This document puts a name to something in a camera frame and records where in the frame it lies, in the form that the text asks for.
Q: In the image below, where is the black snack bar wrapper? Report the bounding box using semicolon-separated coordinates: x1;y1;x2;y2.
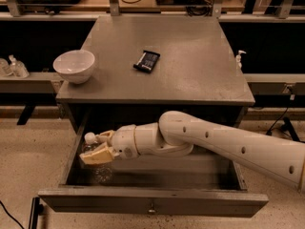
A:
133;51;160;73

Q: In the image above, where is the white ceramic bowl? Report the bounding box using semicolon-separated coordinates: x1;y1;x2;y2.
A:
52;50;95;84

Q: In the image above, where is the clear bottle far left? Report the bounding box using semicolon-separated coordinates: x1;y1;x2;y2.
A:
0;58;12;76

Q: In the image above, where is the clear plastic water bottle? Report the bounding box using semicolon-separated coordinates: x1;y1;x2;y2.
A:
81;133;112;183

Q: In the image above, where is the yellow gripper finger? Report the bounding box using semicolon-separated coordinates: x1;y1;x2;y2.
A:
95;130;115;143
79;142;119;165

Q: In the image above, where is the small white pump bottle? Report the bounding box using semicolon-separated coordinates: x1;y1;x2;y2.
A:
235;50;246;69

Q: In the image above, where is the black stand leg front left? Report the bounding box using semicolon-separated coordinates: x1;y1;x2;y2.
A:
28;197;44;229

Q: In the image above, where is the open grey top drawer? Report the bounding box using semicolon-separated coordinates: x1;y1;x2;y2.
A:
39;109;269;218

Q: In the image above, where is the clear sanitizer bottle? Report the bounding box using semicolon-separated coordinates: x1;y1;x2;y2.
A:
9;55;30;78

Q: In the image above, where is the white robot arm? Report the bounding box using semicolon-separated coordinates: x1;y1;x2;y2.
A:
80;111;305;193

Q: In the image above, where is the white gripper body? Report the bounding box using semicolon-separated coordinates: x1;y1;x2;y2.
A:
112;125;138;159

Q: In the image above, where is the black cable front left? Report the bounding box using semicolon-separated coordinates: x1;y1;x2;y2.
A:
0;199;26;229

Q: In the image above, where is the black power cable on floor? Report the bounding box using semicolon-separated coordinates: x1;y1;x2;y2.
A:
265;93;301;141

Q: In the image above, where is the grey metal drawer cabinet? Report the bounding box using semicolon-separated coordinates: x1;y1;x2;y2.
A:
57;14;254;131

